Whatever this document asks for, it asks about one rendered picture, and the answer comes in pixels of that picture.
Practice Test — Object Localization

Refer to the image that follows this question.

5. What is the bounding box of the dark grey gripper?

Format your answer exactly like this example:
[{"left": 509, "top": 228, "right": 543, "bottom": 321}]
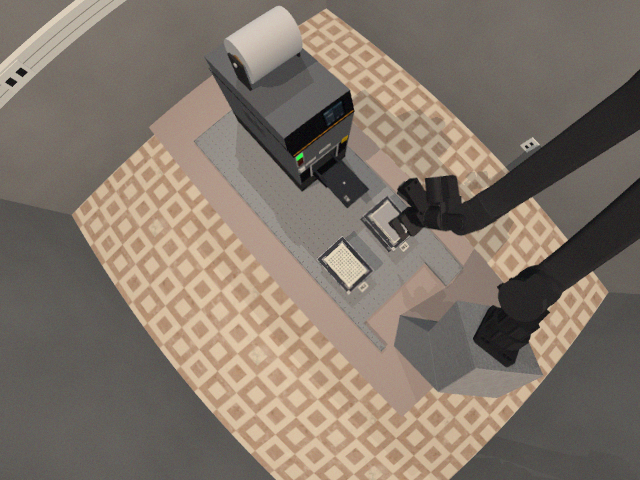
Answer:
[{"left": 388, "top": 206, "right": 431, "bottom": 240}]

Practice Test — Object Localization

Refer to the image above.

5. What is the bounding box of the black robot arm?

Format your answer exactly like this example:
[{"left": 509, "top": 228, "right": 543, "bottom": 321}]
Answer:
[{"left": 397, "top": 70, "right": 640, "bottom": 367}]

